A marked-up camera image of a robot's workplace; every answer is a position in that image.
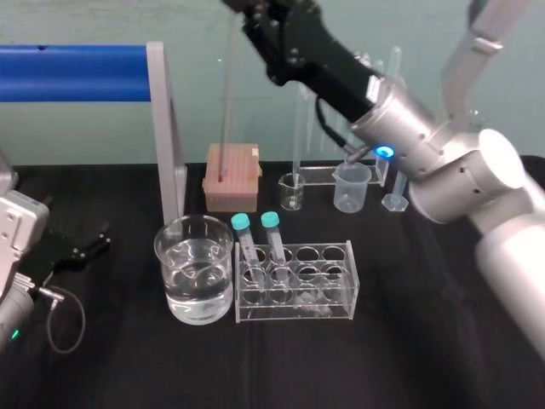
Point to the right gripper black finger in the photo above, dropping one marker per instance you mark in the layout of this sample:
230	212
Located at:
293	7
264	47

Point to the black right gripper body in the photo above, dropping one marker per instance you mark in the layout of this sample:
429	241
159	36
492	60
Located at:
336	72

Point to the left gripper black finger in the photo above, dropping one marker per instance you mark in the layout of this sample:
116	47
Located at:
48	204
95	249

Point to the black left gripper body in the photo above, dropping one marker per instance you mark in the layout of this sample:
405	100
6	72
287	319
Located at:
55	255

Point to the long glass thermometer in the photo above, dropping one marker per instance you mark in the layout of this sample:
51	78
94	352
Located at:
227	106

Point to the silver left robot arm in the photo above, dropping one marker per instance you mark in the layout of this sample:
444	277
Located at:
19	221

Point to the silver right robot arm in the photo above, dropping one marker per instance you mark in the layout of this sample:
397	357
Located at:
468	170

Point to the round bottomed glass test tube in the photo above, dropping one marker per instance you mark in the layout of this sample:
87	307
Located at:
397	64

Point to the tall thin glass tube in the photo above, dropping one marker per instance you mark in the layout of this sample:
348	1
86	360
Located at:
297	136

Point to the large glass beaker with water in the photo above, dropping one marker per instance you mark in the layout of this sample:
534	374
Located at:
193	272

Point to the translucent plastic measuring beaker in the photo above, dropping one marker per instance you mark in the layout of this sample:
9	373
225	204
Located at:
351	187

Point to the small empty glass beaker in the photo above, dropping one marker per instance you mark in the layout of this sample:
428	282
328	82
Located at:
292	194

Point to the tan plastic tube rack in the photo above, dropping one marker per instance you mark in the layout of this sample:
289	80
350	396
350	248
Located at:
232	179

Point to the teal capped centrifuge tube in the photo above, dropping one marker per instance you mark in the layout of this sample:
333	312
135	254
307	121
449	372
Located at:
274	247
247	251

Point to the clear acrylic test tube rack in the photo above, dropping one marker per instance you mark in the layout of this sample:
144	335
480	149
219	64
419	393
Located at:
311	294

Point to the low clear acrylic stand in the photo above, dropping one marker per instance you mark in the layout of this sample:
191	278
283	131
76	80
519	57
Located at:
323	182

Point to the blue horizontal pipe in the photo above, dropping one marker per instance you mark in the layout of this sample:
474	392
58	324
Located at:
72	74

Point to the small plastic graduated cylinder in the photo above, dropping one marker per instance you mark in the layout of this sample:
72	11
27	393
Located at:
398	191

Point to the black table cloth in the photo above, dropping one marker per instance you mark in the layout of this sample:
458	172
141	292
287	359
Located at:
298	366

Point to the grey upright frame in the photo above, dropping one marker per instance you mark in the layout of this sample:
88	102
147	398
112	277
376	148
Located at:
164	136

